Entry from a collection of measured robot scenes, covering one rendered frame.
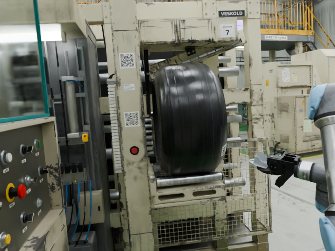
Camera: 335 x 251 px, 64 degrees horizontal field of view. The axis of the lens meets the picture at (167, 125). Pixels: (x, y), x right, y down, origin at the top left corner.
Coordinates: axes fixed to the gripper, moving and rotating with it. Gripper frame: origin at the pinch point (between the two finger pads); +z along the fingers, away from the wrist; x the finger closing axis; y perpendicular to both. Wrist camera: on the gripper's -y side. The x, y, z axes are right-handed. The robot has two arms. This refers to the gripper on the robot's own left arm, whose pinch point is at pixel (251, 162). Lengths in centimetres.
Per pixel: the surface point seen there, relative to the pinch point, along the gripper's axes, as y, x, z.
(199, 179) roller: -10.6, 9.5, 23.9
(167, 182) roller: -7.1, 21.1, 34.4
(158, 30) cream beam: 56, -31, 67
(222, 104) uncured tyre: 24.7, -4.8, 14.0
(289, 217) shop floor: -159, -123, 28
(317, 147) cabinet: -267, -429, 77
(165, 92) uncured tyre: 35.4, 9.5, 33.3
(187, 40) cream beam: 47, -41, 55
